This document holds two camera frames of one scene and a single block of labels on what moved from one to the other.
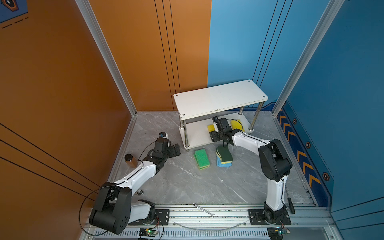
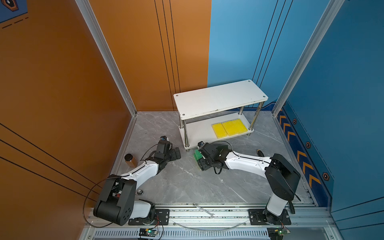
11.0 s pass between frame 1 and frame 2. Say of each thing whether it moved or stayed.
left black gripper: stayed
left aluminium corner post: stayed
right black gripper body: moved
